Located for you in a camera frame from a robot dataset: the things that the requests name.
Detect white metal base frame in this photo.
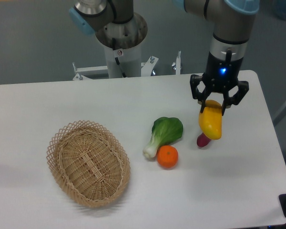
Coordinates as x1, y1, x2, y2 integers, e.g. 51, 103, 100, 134
72, 51, 182, 81

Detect green bok choy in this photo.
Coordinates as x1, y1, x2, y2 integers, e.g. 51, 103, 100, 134
143, 117, 184, 159

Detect orange tangerine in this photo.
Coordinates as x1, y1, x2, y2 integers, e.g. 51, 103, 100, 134
157, 146, 179, 169

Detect yellow mango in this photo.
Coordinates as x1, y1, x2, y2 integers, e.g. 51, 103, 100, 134
198, 100, 222, 140

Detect woven wicker basket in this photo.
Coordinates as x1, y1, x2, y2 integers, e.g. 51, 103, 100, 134
46, 120, 131, 208

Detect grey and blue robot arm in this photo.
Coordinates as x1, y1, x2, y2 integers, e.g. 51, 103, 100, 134
69, 0, 259, 111

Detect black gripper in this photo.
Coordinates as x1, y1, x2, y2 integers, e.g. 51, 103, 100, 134
190, 53, 249, 115

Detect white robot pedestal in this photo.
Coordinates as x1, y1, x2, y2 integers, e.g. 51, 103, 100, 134
95, 12, 148, 78

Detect purple sweet potato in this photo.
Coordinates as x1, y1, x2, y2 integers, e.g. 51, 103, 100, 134
196, 133, 212, 148

